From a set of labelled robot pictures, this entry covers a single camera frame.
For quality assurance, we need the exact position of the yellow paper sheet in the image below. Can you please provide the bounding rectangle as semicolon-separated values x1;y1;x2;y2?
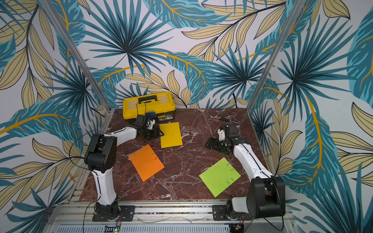
159;122;183;148

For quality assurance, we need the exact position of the lime green paper sheet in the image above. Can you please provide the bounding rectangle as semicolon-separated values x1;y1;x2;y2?
199;158;241;198

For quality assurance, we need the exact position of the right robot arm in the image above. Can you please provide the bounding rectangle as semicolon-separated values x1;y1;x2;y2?
205;124;286;221

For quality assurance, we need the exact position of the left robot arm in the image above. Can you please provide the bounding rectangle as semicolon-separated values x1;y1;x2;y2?
84;115;164;222

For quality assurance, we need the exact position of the small black orange tool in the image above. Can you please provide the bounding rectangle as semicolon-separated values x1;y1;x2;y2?
218;116;230;122

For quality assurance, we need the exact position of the orange paper sheet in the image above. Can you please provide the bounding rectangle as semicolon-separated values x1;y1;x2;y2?
129;145;164;182

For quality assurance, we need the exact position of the yellow black toolbox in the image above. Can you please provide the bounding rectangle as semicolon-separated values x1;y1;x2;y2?
122;92;176;124

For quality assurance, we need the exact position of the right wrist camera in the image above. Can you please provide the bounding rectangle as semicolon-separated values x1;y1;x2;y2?
218;129;226;141

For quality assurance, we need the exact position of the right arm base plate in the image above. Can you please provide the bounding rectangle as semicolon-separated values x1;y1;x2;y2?
212;205;253;221

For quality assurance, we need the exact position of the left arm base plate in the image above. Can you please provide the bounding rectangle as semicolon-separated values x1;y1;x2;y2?
92;205;135;222

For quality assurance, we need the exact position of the left aluminium corner post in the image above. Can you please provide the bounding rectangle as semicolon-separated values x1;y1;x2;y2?
39;0;111;111

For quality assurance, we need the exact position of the aluminium corner post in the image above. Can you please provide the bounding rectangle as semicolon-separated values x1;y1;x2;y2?
246;0;306;113
39;0;111;111

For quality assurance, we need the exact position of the aluminium front frame rail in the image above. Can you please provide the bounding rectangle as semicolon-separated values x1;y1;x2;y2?
44;200;300;233

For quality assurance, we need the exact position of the right aluminium corner post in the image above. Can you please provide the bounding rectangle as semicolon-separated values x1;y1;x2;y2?
246;0;306;113

